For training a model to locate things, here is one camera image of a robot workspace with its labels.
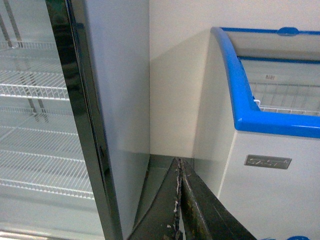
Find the upper white wire fridge shelf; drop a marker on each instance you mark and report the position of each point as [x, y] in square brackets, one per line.
[28, 49]

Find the white wire fridge shelf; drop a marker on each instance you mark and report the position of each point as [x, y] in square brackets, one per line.
[28, 49]
[33, 85]
[45, 161]

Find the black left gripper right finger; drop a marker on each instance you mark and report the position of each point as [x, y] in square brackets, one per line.
[203, 215]

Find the white chest freezer blue rim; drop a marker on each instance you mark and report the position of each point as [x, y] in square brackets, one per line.
[264, 167]

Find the sliding glass freezer lid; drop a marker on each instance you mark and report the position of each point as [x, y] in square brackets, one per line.
[288, 43]

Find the white wire freezer basket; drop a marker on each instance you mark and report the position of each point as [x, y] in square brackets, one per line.
[285, 98]

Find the lower white wire fridge shelf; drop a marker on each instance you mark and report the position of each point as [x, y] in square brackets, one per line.
[45, 161]

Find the grey glass-door display fridge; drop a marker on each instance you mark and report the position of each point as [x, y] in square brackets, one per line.
[103, 55]

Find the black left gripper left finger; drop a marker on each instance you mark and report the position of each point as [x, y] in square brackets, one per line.
[158, 214]

